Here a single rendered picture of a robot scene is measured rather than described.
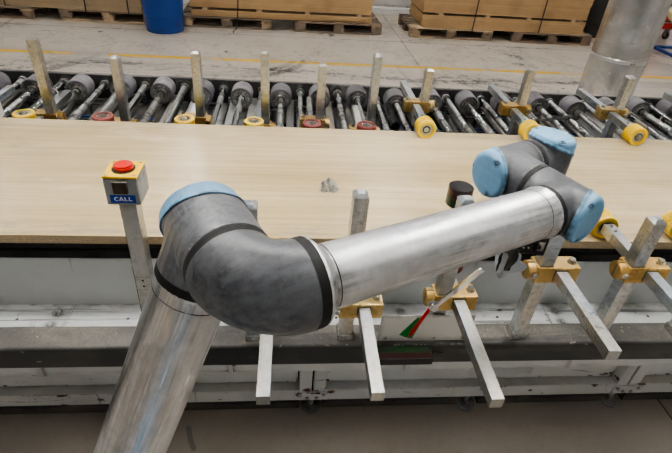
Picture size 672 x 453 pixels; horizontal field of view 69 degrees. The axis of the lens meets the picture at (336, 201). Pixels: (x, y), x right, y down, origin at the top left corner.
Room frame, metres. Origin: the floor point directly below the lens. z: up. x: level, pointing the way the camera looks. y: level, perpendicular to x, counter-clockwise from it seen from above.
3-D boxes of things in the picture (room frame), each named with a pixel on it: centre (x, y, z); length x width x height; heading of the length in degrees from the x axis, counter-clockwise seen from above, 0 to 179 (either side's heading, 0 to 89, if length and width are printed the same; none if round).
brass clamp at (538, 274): (0.99, -0.57, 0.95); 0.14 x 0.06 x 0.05; 97
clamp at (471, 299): (0.96, -0.33, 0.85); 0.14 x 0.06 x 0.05; 97
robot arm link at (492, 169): (0.82, -0.33, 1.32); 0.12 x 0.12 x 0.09; 33
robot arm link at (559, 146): (0.89, -0.42, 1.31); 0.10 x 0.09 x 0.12; 123
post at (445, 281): (0.96, -0.30, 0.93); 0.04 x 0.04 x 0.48; 7
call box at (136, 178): (0.87, 0.45, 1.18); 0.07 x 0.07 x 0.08; 7
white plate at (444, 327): (0.93, -0.28, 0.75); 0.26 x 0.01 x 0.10; 97
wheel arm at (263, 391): (0.84, 0.15, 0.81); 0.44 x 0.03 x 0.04; 7
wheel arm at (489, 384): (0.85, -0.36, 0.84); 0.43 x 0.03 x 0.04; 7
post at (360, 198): (0.93, -0.06, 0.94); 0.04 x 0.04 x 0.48; 7
